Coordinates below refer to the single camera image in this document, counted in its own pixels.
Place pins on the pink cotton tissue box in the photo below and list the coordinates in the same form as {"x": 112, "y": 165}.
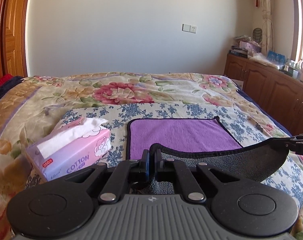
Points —
{"x": 70, "y": 148}

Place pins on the pink box on cabinet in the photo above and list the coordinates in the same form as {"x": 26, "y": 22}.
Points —
{"x": 251, "y": 46}

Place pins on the white wall socket plate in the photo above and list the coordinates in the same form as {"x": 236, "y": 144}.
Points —
{"x": 189, "y": 28}

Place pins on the blue floral white cloth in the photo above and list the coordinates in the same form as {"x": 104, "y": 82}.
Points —
{"x": 246, "y": 129}

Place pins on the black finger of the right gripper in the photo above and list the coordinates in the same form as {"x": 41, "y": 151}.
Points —
{"x": 294, "y": 144}

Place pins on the dark flat box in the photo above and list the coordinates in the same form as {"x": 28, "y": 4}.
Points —
{"x": 237, "y": 51}

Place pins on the patterned beige curtain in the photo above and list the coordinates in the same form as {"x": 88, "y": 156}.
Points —
{"x": 267, "y": 27}

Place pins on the white cardboard box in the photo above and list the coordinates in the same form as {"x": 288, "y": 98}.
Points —
{"x": 239, "y": 83}

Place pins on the purple and grey towel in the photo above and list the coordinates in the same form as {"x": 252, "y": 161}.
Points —
{"x": 203, "y": 140}

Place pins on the clear plastic bag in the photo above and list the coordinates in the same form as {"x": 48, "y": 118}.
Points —
{"x": 261, "y": 59}

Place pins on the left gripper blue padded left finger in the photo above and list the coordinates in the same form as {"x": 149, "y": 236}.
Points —
{"x": 128, "y": 174}

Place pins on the red blanket at bedside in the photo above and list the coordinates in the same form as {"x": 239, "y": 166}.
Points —
{"x": 5, "y": 78}

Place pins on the floral beige bed blanket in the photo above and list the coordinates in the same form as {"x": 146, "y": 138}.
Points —
{"x": 30, "y": 110}

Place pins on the wooden door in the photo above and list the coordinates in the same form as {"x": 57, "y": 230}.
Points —
{"x": 13, "y": 35}

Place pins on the blue box on cabinet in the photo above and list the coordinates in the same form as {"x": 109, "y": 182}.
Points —
{"x": 276, "y": 58}

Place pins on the wooden low cabinet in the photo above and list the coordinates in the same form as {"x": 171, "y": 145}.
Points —
{"x": 280, "y": 95}

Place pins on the dark navy bed sheet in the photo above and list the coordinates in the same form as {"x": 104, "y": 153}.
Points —
{"x": 10, "y": 84}

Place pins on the left gripper dark padded right finger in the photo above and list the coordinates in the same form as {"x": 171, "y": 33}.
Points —
{"x": 176, "y": 172}

